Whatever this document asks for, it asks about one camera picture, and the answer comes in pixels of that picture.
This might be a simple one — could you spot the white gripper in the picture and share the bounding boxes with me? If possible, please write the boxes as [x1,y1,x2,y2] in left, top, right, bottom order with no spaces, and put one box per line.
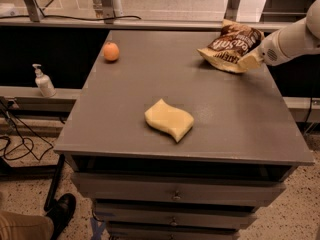
[237,32,289,72]

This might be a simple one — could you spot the brown chip bag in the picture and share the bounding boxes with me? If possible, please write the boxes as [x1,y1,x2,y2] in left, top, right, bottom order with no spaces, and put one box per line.
[198,19,265,74]

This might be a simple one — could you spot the yellow wavy sponge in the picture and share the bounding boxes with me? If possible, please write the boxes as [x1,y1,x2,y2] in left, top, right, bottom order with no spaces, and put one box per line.
[144,99,194,142]

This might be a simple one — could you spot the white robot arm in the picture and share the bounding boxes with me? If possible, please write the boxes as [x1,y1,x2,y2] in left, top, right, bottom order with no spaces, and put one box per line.
[238,0,320,70]

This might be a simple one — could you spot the grey drawer cabinet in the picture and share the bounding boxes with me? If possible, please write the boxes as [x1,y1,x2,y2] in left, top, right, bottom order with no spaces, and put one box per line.
[55,30,313,240]

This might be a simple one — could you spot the orange fruit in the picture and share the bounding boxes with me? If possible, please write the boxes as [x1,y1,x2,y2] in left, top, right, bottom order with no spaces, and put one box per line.
[103,42,120,62]

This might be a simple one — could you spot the white pump dispenser bottle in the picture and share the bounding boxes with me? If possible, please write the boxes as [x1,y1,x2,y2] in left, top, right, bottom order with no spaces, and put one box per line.
[32,64,56,98]

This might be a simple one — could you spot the black table leg bar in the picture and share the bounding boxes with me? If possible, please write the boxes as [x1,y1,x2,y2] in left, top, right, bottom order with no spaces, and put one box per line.
[44,154,65,212]

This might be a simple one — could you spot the black shoe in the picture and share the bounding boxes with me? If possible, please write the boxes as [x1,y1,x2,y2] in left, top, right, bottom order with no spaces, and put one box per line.
[46,193,76,240]

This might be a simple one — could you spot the tan trouser leg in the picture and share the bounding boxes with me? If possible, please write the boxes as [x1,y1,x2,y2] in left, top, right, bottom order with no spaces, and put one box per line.
[0,211,54,240]

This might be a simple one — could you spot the black cable on ledge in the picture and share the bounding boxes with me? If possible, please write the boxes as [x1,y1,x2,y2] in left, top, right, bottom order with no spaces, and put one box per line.
[0,14,143,22]

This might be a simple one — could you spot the black floor cables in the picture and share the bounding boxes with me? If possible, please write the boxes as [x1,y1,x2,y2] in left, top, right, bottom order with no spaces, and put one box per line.
[0,97,55,162]

